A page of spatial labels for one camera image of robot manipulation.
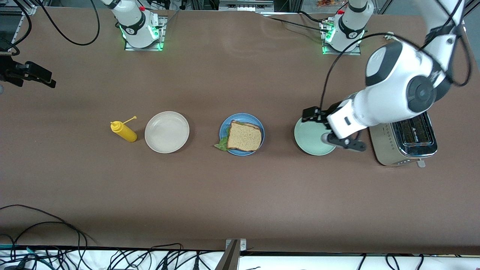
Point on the beige plate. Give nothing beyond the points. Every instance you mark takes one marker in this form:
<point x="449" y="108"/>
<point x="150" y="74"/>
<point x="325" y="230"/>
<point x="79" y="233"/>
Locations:
<point x="167" y="132"/>

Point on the aluminium frame strut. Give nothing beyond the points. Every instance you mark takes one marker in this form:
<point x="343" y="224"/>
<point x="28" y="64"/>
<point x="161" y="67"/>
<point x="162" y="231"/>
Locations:
<point x="470" y="7"/>

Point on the aluminium frame profile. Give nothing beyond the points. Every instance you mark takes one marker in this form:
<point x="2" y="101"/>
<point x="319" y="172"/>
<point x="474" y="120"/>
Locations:
<point x="230" y="258"/>

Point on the green lettuce leaf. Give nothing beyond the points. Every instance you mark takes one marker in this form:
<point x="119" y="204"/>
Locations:
<point x="222" y="144"/>

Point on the grey metal box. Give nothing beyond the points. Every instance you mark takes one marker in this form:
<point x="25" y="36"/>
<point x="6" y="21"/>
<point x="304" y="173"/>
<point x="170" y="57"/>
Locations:
<point x="245" y="5"/>

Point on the metal corner bracket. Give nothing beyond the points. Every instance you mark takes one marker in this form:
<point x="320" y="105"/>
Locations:
<point x="29" y="10"/>

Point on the blue plate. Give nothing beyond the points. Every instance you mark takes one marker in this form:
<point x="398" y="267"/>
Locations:
<point x="240" y="118"/>

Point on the orange snack packet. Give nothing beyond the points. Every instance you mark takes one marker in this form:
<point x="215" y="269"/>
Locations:
<point x="324" y="3"/>

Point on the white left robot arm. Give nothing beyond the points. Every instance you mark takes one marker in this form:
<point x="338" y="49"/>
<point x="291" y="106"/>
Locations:
<point x="401" y="82"/>

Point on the aluminium side rail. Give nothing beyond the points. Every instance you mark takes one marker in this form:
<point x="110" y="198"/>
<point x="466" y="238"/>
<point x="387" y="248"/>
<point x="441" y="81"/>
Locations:
<point x="15" y="28"/>

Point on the yellow mustard squeeze bottle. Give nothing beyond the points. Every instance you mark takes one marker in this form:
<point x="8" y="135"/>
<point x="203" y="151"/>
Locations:
<point x="125" y="132"/>

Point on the chrome and beige toaster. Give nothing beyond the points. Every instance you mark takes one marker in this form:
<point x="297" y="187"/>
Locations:
<point x="408" y="144"/>

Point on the green plate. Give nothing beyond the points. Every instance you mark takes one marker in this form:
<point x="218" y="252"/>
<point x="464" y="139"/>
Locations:
<point x="311" y="140"/>

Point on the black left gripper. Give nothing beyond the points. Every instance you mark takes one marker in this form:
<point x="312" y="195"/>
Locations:
<point x="324" y="113"/>

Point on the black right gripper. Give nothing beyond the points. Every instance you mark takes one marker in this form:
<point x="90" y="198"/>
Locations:
<point x="10" y="71"/>

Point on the brown bread slice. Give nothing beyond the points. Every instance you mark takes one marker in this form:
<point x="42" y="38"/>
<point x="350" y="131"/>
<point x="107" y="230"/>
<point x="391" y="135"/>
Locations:
<point x="244" y="137"/>

